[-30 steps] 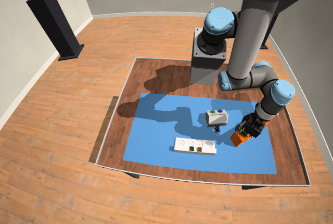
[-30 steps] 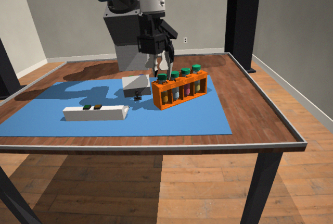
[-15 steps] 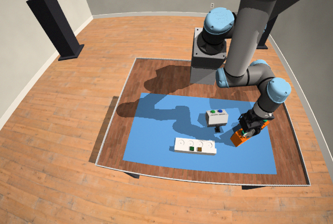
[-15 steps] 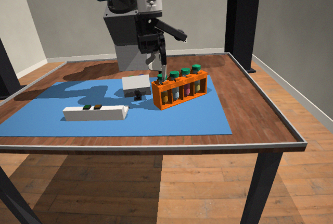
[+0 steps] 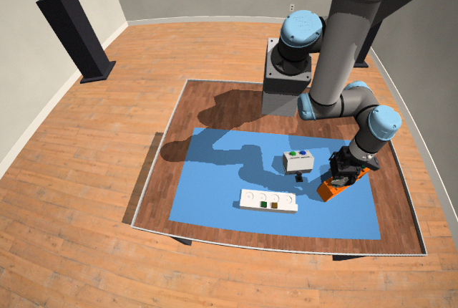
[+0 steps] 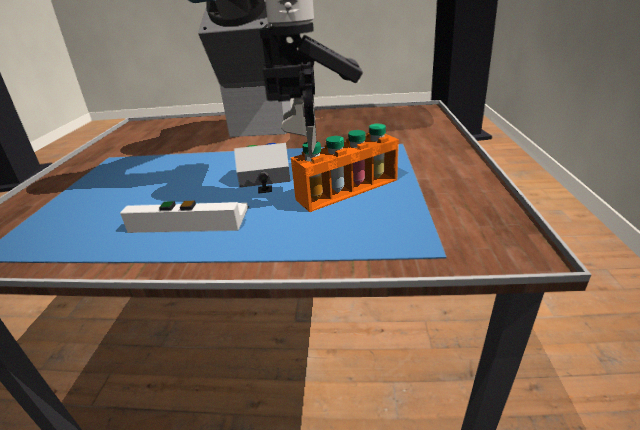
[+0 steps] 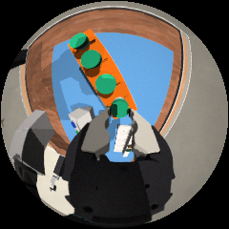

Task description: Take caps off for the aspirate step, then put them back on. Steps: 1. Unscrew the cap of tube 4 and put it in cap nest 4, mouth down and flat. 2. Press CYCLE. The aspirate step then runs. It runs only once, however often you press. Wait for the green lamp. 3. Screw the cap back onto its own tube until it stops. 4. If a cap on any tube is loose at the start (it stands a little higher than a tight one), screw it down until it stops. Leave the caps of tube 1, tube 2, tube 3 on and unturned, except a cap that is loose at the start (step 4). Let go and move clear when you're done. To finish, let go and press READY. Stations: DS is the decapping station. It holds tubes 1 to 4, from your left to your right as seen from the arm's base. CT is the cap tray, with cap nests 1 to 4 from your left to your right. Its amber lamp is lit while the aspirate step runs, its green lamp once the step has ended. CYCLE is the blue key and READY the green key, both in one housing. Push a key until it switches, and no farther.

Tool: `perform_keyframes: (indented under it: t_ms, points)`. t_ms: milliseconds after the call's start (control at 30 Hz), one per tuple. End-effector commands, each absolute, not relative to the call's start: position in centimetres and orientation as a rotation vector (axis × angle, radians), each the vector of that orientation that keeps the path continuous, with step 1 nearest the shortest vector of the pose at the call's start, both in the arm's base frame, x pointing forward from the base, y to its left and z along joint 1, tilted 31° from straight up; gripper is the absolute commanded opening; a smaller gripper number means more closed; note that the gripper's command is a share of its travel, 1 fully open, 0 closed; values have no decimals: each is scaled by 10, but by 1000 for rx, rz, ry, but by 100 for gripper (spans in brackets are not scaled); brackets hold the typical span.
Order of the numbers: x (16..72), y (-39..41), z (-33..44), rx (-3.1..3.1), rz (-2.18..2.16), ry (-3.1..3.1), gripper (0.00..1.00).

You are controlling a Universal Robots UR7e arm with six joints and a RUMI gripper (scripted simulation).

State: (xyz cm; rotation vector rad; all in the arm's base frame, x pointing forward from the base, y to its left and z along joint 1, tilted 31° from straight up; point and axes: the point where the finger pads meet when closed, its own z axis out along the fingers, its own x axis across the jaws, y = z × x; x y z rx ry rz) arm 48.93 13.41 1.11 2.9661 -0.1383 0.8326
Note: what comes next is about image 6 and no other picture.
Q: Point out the green round cap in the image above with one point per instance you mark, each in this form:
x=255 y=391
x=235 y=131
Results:
x=335 y=142
x=356 y=136
x=377 y=129
x=317 y=148

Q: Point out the blue flat mat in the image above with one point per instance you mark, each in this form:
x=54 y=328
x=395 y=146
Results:
x=83 y=224

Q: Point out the orange test tube rack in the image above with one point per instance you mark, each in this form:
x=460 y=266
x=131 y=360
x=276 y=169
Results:
x=302 y=170

